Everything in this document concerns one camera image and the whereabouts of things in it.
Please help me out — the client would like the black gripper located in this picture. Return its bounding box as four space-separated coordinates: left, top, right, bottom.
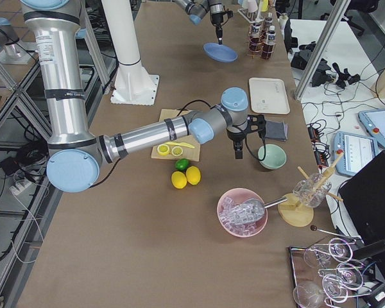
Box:
227 127 246 159
210 12 225 44

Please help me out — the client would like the blue plate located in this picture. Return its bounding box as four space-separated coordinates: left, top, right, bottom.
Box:
203 42 237 63

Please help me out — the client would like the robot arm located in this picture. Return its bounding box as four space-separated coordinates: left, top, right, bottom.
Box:
21 1 248 193
175 0 231 45

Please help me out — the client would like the mint green bowl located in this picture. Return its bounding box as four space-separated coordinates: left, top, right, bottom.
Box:
257 144 287 170

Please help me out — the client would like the tea bottle one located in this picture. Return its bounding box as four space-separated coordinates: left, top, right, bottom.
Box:
248 19 263 56

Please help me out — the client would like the grey folded cloth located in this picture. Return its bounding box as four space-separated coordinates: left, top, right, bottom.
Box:
266 121 288 141

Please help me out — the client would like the tea bottle three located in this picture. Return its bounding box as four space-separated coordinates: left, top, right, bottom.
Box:
264 12 273 31

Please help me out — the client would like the wooden cutting board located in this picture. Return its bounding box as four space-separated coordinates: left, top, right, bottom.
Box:
151 108 201 162

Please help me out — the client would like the tea bottle two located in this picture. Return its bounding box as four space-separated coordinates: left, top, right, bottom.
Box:
261 26 276 60

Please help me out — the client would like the yellow lemon near bowl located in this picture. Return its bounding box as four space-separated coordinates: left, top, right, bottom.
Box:
185 166 201 185

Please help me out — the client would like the cream rabbit tray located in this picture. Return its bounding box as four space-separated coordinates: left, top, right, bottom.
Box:
248 77 290 115

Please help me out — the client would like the green lime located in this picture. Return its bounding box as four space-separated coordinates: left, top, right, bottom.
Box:
175 158 190 171

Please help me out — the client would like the lemon half back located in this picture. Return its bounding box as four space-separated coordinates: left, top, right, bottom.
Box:
171 146 184 157

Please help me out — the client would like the lemon half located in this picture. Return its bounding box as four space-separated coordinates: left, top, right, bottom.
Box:
157 144 170 156
171 146 184 157

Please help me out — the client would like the metal ice scoop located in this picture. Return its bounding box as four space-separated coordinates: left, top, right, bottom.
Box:
232 196 287 225

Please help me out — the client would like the pink bowl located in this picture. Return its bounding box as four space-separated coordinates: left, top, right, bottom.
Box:
217 188 268 238

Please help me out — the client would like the yellow lemon far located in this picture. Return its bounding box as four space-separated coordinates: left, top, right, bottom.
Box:
171 171 187 189

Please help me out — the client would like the yellow plastic knife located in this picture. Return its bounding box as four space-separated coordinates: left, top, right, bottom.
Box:
166 141 195 149

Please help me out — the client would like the lemon half front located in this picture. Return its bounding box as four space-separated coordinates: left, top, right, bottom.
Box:
157 144 170 156

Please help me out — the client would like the pile of clear ice cubes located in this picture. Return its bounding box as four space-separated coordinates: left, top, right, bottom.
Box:
219 197 267 237

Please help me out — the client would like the wooden cup stand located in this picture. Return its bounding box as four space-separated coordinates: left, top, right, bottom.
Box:
278 153 343 227

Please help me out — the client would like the clear glass mug on stand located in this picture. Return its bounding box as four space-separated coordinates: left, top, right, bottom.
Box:
293 173 332 208

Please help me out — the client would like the black device on side table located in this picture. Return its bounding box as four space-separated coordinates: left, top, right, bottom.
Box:
291 42 361 89

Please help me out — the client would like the teach pendant near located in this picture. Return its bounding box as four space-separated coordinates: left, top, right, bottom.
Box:
332 131 379 176

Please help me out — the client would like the teach pendant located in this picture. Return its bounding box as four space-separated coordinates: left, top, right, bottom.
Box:
332 131 379 176
358 109 385 149

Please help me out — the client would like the black laptop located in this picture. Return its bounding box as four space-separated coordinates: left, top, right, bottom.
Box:
339 150 385 243

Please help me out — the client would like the teach pendant far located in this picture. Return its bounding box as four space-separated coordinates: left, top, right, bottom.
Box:
358 109 385 149

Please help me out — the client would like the wine glass rack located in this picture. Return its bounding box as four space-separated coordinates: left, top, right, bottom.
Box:
292 237 385 307

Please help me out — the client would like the white power strip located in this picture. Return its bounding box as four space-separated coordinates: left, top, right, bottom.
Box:
9 179 33 196

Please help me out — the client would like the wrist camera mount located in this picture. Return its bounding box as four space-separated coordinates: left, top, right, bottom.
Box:
246 114 266 139

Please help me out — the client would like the copper wire bottle rack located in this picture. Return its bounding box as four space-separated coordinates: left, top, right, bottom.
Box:
247 21 276 60

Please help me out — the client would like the aluminium frame post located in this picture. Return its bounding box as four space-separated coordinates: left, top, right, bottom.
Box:
294 0 350 101

